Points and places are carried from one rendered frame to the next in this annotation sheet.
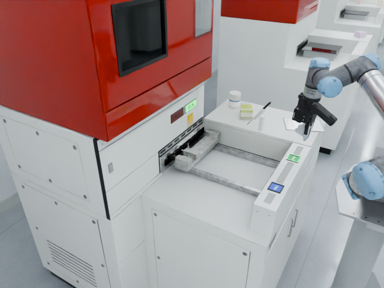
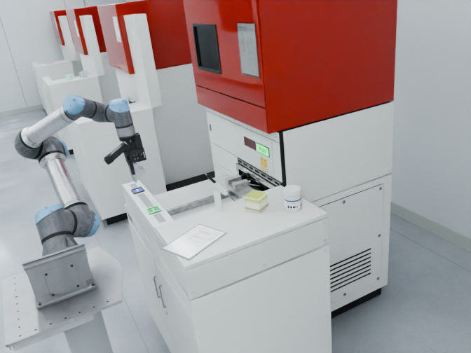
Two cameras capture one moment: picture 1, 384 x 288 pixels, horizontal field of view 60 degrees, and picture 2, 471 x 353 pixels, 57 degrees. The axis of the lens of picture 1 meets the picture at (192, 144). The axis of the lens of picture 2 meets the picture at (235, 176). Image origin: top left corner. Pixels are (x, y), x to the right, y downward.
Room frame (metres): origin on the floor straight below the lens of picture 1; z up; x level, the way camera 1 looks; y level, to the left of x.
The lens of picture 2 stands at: (2.62, -1.70, 1.82)
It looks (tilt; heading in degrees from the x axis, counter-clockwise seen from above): 23 degrees down; 124
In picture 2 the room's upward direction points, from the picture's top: 7 degrees counter-clockwise
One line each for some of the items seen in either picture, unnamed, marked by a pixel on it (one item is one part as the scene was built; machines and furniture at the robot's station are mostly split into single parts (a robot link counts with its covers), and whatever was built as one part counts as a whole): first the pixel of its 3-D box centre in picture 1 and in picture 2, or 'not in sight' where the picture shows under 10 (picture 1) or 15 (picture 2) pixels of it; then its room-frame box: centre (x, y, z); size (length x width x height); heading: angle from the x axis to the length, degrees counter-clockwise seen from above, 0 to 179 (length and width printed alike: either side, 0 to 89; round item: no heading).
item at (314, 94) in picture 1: (312, 91); (125, 131); (1.27, -0.49, 1.33); 0.08 x 0.08 x 0.05
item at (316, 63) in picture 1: (318, 73); (120, 113); (1.26, -0.49, 1.41); 0.09 x 0.08 x 0.11; 1
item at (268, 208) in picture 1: (283, 184); (148, 213); (1.22, -0.42, 0.89); 0.55 x 0.09 x 0.14; 149
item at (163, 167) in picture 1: (183, 145); (257, 183); (1.56, 0.04, 0.89); 0.44 x 0.02 x 0.10; 149
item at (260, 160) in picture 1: (240, 154); not in sight; (1.56, -0.27, 0.84); 0.50 x 0.02 x 0.03; 59
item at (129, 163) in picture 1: (162, 139); (241, 150); (1.42, 0.15, 1.02); 0.82 x 0.03 x 0.40; 149
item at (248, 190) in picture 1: (219, 179); (203, 201); (1.33, -0.13, 0.84); 0.50 x 0.02 x 0.03; 59
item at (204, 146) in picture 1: (198, 151); (248, 194); (1.55, -0.04, 0.87); 0.36 x 0.08 x 0.03; 149
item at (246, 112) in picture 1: (246, 111); (256, 201); (1.77, -0.32, 1.00); 0.07 x 0.07 x 0.07; 86
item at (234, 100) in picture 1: (234, 99); (292, 198); (1.91, -0.26, 1.01); 0.07 x 0.07 x 0.10
